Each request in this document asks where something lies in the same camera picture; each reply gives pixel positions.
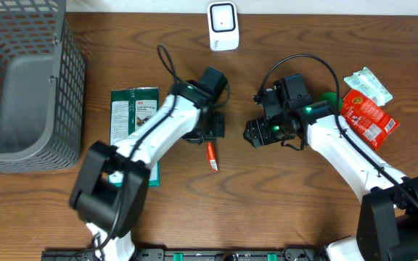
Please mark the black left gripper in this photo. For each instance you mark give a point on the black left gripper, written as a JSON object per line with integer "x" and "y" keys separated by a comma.
{"x": 220, "y": 124}

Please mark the green lid white jar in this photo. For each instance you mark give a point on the green lid white jar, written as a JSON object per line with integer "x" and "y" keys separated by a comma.
{"x": 333, "y": 99}

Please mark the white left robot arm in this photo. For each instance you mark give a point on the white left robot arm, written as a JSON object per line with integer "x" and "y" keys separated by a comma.
{"x": 111, "y": 187}

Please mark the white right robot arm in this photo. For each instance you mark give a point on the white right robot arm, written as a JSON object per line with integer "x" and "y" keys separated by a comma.
{"x": 388, "y": 219}

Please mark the white barcode scanner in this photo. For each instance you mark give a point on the white barcode scanner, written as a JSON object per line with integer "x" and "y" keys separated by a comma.
{"x": 223, "y": 26}

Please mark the grey plastic mesh basket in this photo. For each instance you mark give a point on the grey plastic mesh basket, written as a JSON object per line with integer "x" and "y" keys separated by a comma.
{"x": 42, "y": 82}

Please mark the red Nescafe stick sachet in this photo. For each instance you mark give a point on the red Nescafe stick sachet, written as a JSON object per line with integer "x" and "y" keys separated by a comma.
{"x": 211, "y": 153}

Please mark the mint green wipes pack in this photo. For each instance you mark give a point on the mint green wipes pack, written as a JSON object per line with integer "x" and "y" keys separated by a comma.
{"x": 366, "y": 82}

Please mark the red snack bag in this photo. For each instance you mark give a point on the red snack bag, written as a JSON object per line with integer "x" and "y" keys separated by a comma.
{"x": 370, "y": 121}

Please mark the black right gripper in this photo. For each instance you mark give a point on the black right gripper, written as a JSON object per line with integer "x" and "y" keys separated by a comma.
{"x": 259, "y": 133}

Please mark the green white gloves package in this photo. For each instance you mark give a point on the green white gloves package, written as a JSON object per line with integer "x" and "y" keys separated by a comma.
{"x": 130, "y": 109}

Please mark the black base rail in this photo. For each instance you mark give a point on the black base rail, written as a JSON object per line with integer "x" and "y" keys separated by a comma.
{"x": 287, "y": 254}

